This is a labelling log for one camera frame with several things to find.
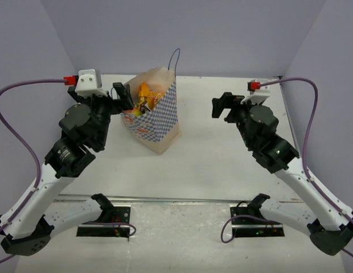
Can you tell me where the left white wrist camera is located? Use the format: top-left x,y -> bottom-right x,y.
64,69 -> 108,98

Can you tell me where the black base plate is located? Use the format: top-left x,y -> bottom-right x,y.
76,205 -> 136,239
220,201 -> 285,244

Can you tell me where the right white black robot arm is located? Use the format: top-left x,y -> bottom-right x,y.
212,92 -> 353,256

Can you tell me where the blue checkered paper bag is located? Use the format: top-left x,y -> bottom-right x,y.
121,48 -> 181,155

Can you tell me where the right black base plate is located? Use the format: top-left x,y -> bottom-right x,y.
220,201 -> 285,244

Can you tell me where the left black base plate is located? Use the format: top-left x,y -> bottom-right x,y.
76,205 -> 136,239

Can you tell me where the yellow orange snack bag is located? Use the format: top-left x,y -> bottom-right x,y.
136,82 -> 165,111

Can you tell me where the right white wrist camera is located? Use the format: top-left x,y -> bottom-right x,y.
241,79 -> 271,105

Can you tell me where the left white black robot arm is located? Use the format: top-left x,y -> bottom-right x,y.
0,82 -> 133,256

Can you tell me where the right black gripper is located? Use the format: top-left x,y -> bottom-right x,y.
212,92 -> 263,149

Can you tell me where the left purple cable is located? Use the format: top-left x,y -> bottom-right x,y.
0,77 -> 77,264

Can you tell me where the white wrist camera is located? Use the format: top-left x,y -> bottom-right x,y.
241,79 -> 271,105
64,69 -> 108,98

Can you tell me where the brown chocolate bar wrapper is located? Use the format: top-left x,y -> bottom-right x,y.
133,103 -> 151,116

